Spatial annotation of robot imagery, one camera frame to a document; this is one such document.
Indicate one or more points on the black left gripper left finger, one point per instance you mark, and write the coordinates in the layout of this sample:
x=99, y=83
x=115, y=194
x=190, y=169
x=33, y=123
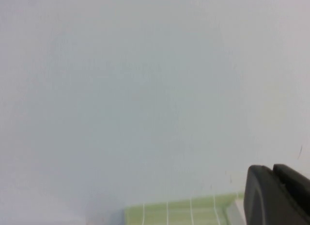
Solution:
x=261, y=200

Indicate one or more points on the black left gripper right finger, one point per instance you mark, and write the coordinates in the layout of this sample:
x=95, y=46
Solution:
x=298, y=193

